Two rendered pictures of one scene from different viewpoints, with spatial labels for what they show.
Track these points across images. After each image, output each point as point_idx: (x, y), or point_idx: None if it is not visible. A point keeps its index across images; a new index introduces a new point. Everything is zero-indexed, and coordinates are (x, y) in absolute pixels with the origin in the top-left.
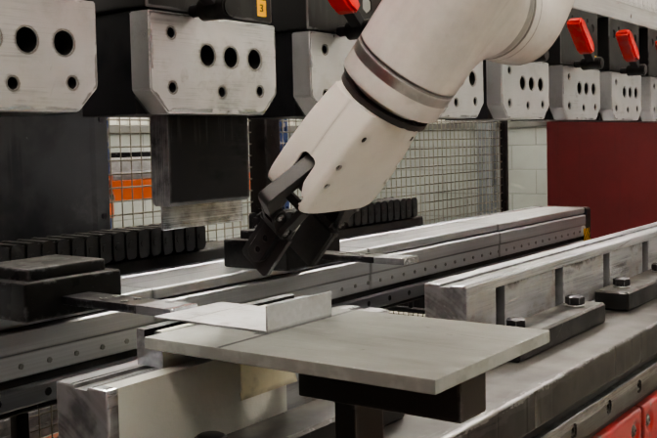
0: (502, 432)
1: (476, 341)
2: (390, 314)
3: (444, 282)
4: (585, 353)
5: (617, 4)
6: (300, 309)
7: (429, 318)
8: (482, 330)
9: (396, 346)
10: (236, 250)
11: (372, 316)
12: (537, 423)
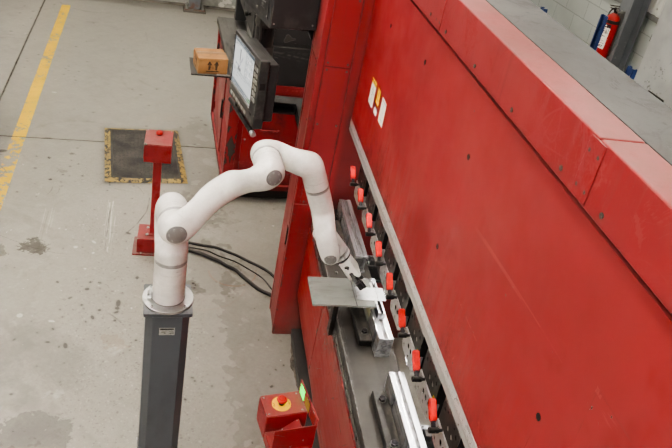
0: (344, 364)
1: (317, 293)
2: (347, 304)
3: (400, 375)
4: (362, 415)
5: (452, 402)
6: (354, 290)
7: (338, 304)
8: (322, 299)
9: (326, 287)
10: None
11: (349, 302)
12: (347, 383)
